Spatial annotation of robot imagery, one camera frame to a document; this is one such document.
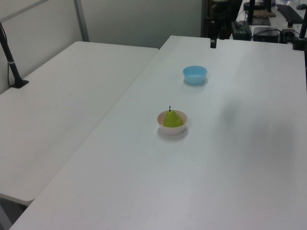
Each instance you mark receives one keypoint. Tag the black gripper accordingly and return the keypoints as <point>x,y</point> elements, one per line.
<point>219,9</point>

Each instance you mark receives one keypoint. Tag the light blue plastic bowl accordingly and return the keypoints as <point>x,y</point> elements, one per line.
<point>194,76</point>

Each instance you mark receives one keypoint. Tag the pale pink plastic bowl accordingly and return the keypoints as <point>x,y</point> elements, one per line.
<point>173,130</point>

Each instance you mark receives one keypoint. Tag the dark device with green part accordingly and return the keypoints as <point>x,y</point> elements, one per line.
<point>241,30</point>

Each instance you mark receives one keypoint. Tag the black monitor stand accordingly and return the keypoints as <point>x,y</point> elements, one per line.
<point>254,14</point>

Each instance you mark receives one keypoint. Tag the black box device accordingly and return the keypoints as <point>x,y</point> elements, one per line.
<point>266,34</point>

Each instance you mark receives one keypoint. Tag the black computer keyboard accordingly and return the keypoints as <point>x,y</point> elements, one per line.
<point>289,13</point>

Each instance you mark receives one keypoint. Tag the black pole with table clamp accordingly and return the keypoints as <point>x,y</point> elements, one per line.
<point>301,36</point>

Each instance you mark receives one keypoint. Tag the dark computer mouse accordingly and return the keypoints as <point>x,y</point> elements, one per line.
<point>301,6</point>

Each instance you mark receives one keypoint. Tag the small white camera unit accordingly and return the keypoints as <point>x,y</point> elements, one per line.
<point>287,31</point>

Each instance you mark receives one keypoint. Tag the grey partition frame post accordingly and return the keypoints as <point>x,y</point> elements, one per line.
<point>81,21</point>

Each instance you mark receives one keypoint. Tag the black camera stand pole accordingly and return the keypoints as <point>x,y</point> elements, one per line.
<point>10,64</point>

